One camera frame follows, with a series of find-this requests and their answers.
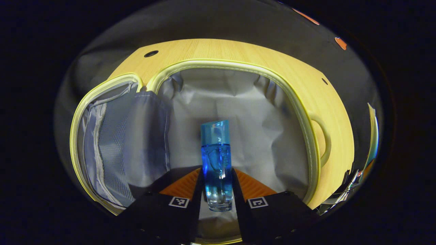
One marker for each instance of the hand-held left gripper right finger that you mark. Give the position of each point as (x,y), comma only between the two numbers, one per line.
(236,204)

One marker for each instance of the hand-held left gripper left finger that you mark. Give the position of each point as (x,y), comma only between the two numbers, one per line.
(198,204)

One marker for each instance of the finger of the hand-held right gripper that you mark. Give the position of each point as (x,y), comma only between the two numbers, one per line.
(369,167)

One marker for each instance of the pale yellow suitcase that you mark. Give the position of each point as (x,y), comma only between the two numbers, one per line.
(238,109)

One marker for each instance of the black backdrop cloth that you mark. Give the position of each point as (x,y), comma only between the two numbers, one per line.
(238,20)

